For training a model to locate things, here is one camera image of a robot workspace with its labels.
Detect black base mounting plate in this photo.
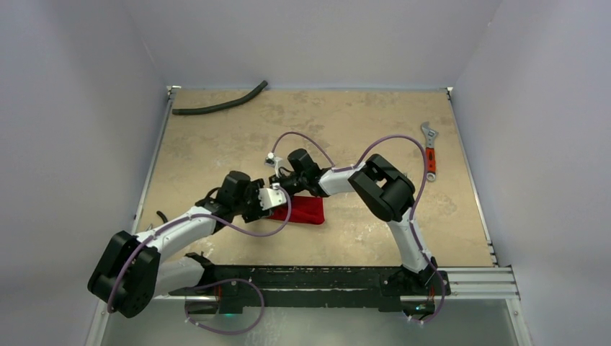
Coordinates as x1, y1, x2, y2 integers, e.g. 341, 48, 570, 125
172, 265, 451, 314

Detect black corrugated hose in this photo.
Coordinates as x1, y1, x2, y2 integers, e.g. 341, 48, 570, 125
172, 80, 269, 117

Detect aluminium frame rail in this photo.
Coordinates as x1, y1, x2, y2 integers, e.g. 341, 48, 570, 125
97, 86, 521, 302

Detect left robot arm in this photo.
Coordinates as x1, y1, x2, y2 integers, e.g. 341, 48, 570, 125
88, 171, 269, 318

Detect red cloth napkin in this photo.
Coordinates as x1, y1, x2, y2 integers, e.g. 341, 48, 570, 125
288, 196, 326, 225

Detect adjustable wrench orange handle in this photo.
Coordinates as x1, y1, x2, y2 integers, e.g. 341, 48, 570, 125
421, 122, 438, 182

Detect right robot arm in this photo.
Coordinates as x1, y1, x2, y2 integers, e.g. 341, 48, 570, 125
269, 148, 437, 293

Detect black handled pliers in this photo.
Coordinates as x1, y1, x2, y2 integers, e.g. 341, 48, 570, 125
146, 210, 169, 231

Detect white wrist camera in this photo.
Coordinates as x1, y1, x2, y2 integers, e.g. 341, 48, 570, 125
264, 152, 285, 176
258, 183, 287, 210

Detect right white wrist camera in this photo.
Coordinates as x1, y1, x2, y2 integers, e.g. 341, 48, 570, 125
264, 152, 285, 176

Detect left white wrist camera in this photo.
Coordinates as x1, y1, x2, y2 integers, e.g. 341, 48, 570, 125
258, 183, 287, 210

